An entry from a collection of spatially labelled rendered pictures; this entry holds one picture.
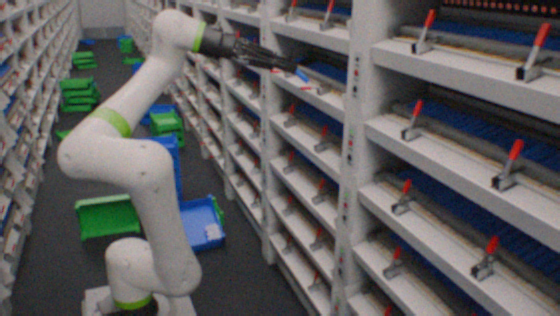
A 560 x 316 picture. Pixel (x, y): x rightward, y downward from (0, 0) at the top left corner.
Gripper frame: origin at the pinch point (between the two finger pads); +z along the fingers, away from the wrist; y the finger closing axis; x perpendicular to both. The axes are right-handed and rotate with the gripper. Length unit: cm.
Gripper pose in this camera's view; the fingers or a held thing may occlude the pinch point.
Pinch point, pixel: (285, 64)
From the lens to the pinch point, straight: 133.9
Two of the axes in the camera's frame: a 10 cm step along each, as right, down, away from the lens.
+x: -3.4, 7.2, 6.0
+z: 9.4, 2.4, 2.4
